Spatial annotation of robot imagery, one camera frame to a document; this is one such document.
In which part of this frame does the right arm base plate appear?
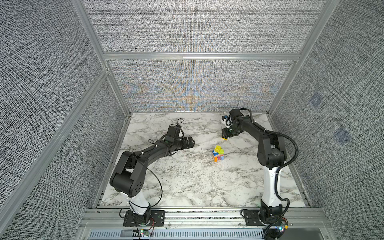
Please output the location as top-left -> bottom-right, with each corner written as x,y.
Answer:
240,209 -> 282,227

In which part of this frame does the aluminium front rail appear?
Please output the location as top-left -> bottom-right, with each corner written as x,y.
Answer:
79,208 -> 331,230

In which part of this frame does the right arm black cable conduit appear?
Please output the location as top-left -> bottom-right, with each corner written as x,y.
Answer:
239,108 -> 300,240

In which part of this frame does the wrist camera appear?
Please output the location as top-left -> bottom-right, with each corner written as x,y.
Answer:
166,125 -> 183,139
222,109 -> 243,128

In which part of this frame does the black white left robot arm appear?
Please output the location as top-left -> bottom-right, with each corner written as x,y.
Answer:
110,137 -> 196,224

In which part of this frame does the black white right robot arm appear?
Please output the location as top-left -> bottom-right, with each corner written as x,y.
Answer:
222,115 -> 287,225

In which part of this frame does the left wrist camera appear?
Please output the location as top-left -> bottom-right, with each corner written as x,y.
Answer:
166,125 -> 183,139

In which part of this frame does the yellow wooden cube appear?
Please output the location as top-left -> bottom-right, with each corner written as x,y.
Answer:
215,146 -> 223,153

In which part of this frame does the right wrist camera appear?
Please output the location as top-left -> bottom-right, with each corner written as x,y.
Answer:
222,109 -> 243,128

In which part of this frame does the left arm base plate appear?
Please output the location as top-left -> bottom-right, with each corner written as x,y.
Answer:
123,210 -> 166,227

